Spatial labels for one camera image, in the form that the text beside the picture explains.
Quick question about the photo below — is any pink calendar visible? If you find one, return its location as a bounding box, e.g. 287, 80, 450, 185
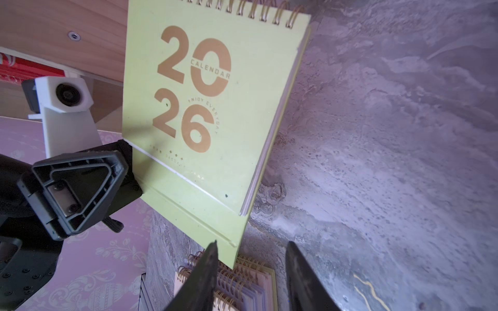
166, 266, 238, 310

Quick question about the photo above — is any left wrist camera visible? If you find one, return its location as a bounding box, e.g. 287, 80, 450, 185
22, 76, 102, 158

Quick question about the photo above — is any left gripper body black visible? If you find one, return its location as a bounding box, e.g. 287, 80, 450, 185
1, 140, 142, 310

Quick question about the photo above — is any wooden two-tier shelf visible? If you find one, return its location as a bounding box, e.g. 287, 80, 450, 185
1, 1, 128, 132

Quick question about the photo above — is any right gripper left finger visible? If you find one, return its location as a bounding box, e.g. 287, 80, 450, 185
164, 241, 219, 311

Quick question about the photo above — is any purple calendar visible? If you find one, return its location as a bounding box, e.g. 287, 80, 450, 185
186, 252, 265, 311

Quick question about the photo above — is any green calendar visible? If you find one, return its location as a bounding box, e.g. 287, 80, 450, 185
236, 255, 278, 310
122, 0, 311, 267

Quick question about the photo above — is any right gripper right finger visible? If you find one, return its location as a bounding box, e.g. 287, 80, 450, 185
285, 241, 341, 311

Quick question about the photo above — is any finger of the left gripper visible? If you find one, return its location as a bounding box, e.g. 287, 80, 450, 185
17, 151, 128, 241

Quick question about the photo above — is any green calendar back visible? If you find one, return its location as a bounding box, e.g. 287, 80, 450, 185
122, 0, 311, 267

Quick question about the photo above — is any red soda can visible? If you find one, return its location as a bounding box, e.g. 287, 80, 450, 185
0, 53, 65, 85

